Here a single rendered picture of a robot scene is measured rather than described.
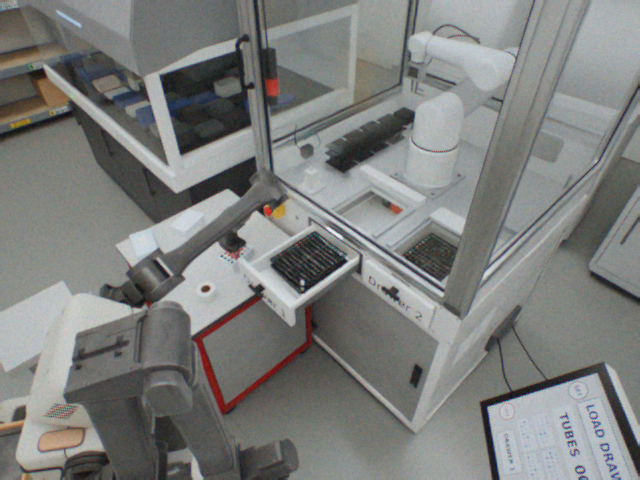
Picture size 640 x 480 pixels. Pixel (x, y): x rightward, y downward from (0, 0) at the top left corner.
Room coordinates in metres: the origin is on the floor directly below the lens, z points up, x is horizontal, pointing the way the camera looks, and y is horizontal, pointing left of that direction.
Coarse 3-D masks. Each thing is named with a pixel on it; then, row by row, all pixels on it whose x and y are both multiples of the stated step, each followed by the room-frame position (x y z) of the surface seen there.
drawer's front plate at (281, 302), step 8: (240, 264) 1.02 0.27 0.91; (248, 264) 1.00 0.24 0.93; (240, 272) 1.02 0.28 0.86; (248, 272) 0.98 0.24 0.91; (256, 272) 0.96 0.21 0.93; (256, 280) 0.95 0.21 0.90; (264, 280) 0.93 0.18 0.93; (272, 288) 0.89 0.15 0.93; (264, 296) 0.92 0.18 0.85; (272, 296) 0.88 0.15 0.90; (280, 296) 0.86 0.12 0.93; (272, 304) 0.89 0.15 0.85; (280, 304) 0.85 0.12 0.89; (288, 304) 0.83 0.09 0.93; (280, 312) 0.86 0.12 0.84; (288, 312) 0.82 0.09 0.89; (288, 320) 0.83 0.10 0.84
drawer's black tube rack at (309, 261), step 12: (300, 240) 1.15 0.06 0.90; (312, 240) 1.15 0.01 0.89; (288, 252) 1.09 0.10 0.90; (300, 252) 1.09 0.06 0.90; (312, 252) 1.11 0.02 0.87; (324, 252) 1.08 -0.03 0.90; (336, 252) 1.08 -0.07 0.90; (288, 264) 1.03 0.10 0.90; (300, 264) 1.03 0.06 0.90; (312, 264) 1.05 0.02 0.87; (324, 264) 1.02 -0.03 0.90; (336, 264) 1.05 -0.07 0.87; (300, 276) 0.98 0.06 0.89; (312, 276) 0.99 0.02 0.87; (324, 276) 0.99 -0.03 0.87; (300, 288) 0.94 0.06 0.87
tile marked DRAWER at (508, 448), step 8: (504, 432) 0.39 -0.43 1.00; (512, 432) 0.38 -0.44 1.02; (504, 440) 0.37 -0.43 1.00; (512, 440) 0.36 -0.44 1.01; (504, 448) 0.35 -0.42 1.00; (512, 448) 0.35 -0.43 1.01; (504, 456) 0.34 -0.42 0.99; (512, 456) 0.33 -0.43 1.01; (504, 464) 0.32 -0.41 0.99; (512, 464) 0.32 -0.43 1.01; (520, 464) 0.31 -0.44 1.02; (504, 472) 0.31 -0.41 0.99; (512, 472) 0.30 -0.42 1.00; (520, 472) 0.30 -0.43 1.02
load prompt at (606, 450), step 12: (600, 396) 0.39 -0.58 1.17; (588, 408) 0.37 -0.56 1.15; (600, 408) 0.37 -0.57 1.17; (588, 420) 0.35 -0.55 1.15; (600, 420) 0.35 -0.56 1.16; (588, 432) 0.33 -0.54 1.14; (600, 432) 0.32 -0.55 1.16; (612, 432) 0.32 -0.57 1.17; (600, 444) 0.30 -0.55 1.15; (612, 444) 0.30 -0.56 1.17; (600, 456) 0.28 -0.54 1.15; (612, 456) 0.28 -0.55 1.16; (600, 468) 0.27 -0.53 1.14; (612, 468) 0.26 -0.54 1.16; (624, 468) 0.26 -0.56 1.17
